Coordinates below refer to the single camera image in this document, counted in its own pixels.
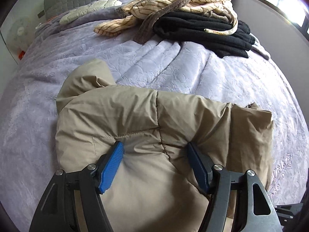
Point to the beige puffer jacket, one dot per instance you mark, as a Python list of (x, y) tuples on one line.
[(154, 188)]

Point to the lavender embossed bedspread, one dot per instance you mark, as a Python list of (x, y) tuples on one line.
[(29, 115)]

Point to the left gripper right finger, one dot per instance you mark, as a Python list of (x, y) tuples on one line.
[(243, 192)]

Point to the white electric fan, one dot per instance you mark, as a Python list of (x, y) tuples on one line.
[(20, 35)]

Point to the black folded garment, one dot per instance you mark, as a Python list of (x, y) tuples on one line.
[(182, 26)]

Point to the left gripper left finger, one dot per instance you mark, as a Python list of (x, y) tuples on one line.
[(72, 201)]

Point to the cream leaf-shaped pillow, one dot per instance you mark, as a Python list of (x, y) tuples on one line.
[(76, 13)]

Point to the cream striped fur-trimmed coat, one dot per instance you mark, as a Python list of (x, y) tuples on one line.
[(147, 12)]

